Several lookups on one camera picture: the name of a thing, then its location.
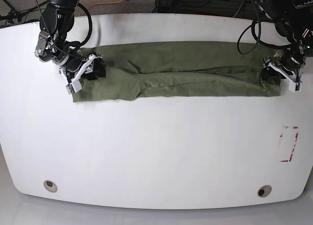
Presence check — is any olive green T-shirt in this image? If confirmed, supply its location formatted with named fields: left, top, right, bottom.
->
left=73, top=41, right=281, bottom=102

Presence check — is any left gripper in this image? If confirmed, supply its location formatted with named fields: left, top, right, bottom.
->
left=261, top=26, right=313, bottom=81

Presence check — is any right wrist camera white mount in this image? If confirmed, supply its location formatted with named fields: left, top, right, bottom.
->
left=59, top=53, right=103, bottom=94

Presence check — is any table grommet hole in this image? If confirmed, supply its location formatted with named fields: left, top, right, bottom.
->
left=257, top=185, right=272, bottom=198
left=44, top=180, right=58, bottom=193

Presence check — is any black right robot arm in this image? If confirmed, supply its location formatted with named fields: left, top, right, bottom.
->
left=35, top=0, right=92, bottom=83

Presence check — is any right table grommet hole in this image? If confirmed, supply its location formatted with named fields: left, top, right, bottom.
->
left=257, top=185, right=272, bottom=198

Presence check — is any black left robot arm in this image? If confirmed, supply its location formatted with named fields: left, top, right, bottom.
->
left=250, top=0, right=313, bottom=83

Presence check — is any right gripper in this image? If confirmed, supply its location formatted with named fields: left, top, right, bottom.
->
left=35, top=31, right=106, bottom=81

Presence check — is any yellow cable on floor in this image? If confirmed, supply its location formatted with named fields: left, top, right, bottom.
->
left=78, top=0, right=125, bottom=17

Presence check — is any left table grommet hole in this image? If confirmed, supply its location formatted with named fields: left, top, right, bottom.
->
left=44, top=180, right=58, bottom=193

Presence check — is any red tape rectangle marking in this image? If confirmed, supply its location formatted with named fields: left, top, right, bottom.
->
left=278, top=126, right=299, bottom=162

